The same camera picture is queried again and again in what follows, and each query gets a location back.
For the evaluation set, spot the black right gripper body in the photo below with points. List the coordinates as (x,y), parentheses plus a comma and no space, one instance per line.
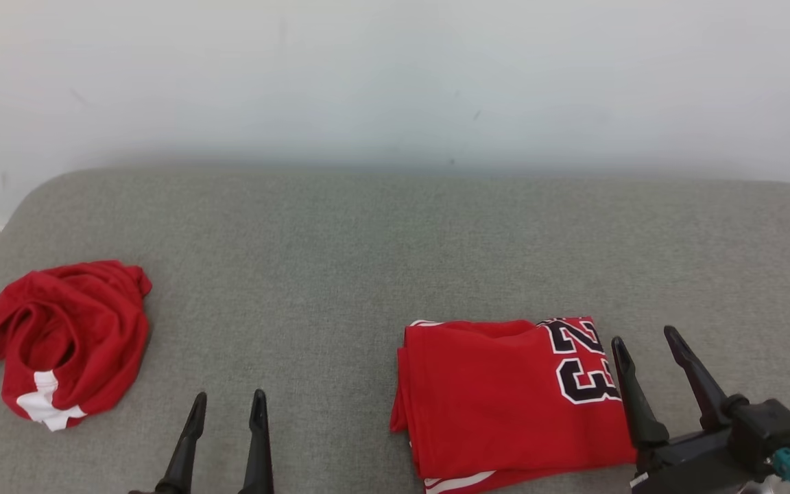
(697,466)

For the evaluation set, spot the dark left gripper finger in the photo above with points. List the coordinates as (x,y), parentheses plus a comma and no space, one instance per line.
(258,453)
(186,460)

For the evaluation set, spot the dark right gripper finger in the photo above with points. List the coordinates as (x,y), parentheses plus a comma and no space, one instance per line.
(642,412)
(703,391)

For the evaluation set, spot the red jersey number 23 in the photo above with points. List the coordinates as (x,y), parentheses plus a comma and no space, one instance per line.
(491,398)

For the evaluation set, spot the red shorts white stripe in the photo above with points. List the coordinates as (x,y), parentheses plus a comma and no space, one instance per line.
(86,329)

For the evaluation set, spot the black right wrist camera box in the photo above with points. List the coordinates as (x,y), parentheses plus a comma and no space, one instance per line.
(772,425)

